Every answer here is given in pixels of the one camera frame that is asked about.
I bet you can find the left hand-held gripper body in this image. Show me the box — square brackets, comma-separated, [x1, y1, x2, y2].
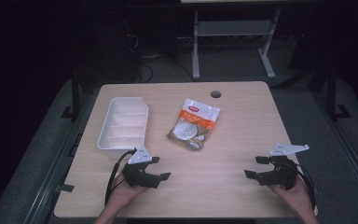
[121, 145, 162, 189]

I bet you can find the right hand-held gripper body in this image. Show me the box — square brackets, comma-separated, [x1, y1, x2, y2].
[257, 143, 310, 191]

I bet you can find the person's left hand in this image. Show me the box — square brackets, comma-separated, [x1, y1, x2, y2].
[104, 172, 151, 213]

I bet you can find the person's right hand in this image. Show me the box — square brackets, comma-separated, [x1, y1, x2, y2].
[268, 176, 319, 217]

